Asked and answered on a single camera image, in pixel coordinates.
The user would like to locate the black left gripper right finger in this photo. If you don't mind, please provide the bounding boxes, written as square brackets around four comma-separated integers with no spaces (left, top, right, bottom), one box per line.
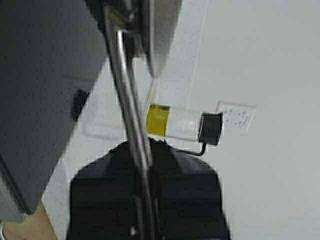
[149,138,230,240]

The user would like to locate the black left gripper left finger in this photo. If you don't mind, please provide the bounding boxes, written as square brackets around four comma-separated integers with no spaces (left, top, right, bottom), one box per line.
[64,141,146,240]

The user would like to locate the glass oil beaker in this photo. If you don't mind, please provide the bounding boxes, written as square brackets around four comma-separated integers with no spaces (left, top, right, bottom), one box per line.
[145,104,203,142]

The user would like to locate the steel frying pan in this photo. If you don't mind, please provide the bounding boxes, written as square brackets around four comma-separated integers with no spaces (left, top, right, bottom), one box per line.
[85,0,182,240]

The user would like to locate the wooden base cabinet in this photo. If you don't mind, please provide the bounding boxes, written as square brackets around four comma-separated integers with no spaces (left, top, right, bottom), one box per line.
[0,201,58,240]

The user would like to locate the black glass stove cooktop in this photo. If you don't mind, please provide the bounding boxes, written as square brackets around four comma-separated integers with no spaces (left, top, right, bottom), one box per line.
[0,0,106,222]

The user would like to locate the black power plug cable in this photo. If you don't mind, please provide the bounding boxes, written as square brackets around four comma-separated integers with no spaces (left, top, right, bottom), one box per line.
[184,111,224,157]

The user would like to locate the white wall power outlet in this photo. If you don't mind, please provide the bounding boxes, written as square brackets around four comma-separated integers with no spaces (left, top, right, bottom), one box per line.
[216,101,257,134]

